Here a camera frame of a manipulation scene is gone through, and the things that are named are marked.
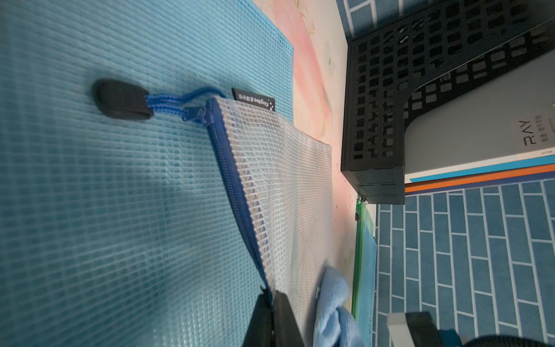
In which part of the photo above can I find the blue mesh document bag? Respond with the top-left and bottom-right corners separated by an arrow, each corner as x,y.
1,1 -> 293,346

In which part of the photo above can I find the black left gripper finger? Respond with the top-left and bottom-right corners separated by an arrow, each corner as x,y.
243,289 -> 305,347

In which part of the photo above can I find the green mesh document bag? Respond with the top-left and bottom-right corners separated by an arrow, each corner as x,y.
351,198 -> 377,323

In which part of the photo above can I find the clear grey document bag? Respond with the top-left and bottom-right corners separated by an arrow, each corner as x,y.
206,96 -> 335,346

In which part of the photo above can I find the light blue cleaning cloth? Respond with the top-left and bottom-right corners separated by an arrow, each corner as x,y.
313,267 -> 365,347

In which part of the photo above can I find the orange book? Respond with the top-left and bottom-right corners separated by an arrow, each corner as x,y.
405,164 -> 554,194

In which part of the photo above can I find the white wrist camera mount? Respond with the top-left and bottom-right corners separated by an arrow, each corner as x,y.
385,311 -> 463,347

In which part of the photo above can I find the white book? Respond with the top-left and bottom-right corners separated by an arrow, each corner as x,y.
405,52 -> 554,175

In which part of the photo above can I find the teal book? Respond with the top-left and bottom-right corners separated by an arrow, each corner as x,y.
405,155 -> 554,184

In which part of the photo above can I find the black mesh file holder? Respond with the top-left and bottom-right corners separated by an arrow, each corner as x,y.
341,1 -> 554,205

